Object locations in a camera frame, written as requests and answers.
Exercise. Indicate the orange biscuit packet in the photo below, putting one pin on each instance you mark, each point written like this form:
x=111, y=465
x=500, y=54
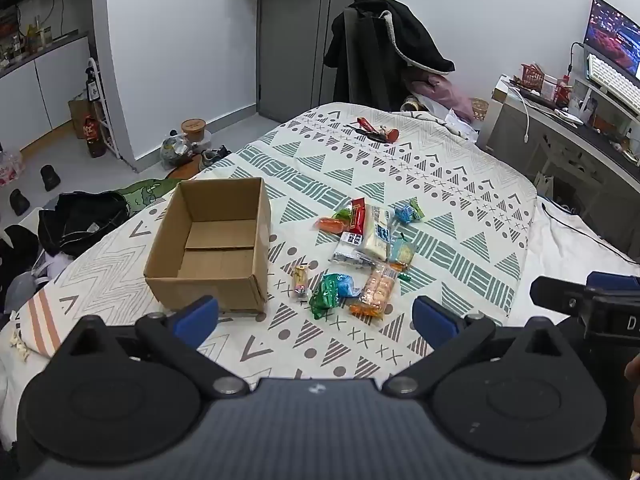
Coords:
x=375, y=292

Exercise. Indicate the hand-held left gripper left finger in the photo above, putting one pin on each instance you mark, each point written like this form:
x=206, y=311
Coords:
x=196, y=317

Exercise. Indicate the brown bottle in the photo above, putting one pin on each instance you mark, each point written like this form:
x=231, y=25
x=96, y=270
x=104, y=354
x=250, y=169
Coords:
x=94, y=137

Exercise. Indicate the black bag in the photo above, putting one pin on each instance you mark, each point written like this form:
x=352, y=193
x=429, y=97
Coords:
x=80, y=220

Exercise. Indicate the cardboard box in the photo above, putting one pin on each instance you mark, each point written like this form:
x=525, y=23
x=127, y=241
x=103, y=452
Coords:
x=210, y=255

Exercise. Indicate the small yellow snack packet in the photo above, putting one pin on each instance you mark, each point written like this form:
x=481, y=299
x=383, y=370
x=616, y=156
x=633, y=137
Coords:
x=300, y=280

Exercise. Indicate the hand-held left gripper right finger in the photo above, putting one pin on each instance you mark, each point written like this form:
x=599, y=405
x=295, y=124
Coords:
x=434, y=321

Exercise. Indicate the wicker basket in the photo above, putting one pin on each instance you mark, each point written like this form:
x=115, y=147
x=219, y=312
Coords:
x=479, y=107

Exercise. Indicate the green blue snack packet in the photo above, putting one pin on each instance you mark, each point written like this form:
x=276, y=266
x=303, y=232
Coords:
x=330, y=292

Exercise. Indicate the person's right hand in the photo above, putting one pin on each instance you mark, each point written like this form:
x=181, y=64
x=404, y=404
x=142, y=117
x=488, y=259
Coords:
x=633, y=377

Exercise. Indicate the long red snack packet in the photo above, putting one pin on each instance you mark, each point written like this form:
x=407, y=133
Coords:
x=357, y=212

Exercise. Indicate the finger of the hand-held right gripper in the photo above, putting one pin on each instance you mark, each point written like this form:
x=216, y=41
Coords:
x=555, y=294

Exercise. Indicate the patterned triangle print blanket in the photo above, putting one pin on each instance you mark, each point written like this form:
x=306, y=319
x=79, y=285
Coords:
x=320, y=170

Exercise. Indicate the grey desk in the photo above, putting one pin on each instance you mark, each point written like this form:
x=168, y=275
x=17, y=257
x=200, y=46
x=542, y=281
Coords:
x=560, y=132

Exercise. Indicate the cream white snack packet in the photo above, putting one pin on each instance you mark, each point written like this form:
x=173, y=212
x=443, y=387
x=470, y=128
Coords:
x=378, y=232

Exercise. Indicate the pink clothing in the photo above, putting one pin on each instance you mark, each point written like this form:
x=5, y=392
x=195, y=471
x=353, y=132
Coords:
x=440, y=91

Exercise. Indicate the bright green candy packet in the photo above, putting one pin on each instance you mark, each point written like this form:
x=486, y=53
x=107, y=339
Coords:
x=417, y=208

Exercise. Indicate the red desk ornament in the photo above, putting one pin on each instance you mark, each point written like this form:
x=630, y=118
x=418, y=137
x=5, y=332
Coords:
x=532, y=76

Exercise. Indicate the pink plastic bag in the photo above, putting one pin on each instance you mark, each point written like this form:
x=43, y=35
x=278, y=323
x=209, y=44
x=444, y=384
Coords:
x=9, y=165

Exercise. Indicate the pale blue yellow packet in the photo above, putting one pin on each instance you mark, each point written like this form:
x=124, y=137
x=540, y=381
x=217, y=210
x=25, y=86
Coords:
x=402, y=251

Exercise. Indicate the black slipper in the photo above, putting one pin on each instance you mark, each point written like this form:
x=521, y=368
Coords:
x=19, y=201
x=50, y=177

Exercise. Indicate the green printed cloth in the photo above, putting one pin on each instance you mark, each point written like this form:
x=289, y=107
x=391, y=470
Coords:
x=145, y=195

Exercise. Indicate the orange snack packet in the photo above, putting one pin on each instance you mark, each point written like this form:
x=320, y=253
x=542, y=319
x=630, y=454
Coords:
x=330, y=224

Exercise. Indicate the white keyboard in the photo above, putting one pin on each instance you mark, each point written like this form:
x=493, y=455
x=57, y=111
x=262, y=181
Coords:
x=612, y=79

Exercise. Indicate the white metal rack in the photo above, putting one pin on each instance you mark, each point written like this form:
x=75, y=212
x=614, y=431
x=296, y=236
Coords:
x=106, y=120

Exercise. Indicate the round container wooden lid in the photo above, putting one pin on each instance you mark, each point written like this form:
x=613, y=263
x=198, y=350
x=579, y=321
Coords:
x=192, y=130

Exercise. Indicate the grey door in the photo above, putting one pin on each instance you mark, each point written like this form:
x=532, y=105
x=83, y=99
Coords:
x=300, y=35

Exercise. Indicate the grey sneaker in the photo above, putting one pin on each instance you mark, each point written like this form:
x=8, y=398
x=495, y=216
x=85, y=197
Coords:
x=212, y=157

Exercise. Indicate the white kitchen cabinet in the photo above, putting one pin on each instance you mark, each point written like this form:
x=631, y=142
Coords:
x=35, y=90

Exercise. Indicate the black office chair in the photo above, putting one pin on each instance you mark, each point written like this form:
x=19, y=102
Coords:
x=367, y=60

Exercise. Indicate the yellow black cloth item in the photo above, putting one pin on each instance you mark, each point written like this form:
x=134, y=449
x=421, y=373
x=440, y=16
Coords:
x=412, y=104

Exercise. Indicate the pile of clothes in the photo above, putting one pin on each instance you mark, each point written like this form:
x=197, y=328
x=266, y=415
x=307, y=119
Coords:
x=20, y=270

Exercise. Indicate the computer monitor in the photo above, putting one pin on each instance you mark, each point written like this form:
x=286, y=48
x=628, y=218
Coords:
x=615, y=35

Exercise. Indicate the row of counter bottles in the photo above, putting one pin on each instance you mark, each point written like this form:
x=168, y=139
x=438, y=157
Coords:
x=35, y=32

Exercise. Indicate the black spray bottle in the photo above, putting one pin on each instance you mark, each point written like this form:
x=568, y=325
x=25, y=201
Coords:
x=91, y=87

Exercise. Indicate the blue candy packet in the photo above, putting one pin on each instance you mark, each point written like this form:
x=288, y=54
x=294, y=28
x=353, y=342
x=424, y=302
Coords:
x=402, y=215

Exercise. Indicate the key bunch with red tags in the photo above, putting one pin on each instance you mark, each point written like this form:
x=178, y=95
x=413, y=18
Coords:
x=372, y=131

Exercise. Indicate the brown carton by cabinet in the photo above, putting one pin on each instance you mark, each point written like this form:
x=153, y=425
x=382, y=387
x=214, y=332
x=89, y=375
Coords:
x=76, y=115

